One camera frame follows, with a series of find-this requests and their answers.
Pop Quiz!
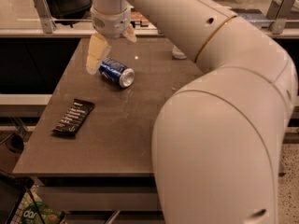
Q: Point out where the clear plastic water bottle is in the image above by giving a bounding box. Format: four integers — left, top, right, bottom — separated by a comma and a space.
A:
172, 46, 187, 60

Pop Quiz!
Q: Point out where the right metal glass bracket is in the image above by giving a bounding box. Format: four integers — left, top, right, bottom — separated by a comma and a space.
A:
266, 0, 299, 35

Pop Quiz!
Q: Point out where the black snack bar wrapper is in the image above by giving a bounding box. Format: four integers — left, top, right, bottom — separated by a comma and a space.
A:
52, 99, 95, 136

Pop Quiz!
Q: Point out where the metal glass bracket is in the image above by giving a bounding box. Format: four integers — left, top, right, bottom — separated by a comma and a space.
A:
266, 0, 299, 35
33, 0, 56, 34

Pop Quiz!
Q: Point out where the left metal glass bracket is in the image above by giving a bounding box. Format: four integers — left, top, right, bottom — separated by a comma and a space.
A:
33, 0, 56, 34

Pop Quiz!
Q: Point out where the black office chair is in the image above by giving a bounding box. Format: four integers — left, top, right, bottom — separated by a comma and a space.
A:
46, 0, 93, 26

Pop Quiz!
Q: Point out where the grey table drawer unit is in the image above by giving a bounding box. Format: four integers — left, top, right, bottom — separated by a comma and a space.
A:
37, 176, 163, 217

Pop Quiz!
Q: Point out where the blue pepsi can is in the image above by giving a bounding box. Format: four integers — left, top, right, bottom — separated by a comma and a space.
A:
99, 57, 135, 88

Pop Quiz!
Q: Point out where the green snack bag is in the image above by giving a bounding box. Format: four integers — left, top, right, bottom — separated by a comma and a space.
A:
21, 192, 65, 224

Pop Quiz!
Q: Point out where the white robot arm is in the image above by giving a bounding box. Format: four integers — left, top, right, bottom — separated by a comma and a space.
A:
92, 0, 298, 224

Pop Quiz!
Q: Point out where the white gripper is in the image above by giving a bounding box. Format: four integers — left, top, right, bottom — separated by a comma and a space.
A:
86, 7, 137, 75

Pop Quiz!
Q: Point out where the black wire basket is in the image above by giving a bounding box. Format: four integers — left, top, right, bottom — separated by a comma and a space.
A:
0, 171, 34, 224

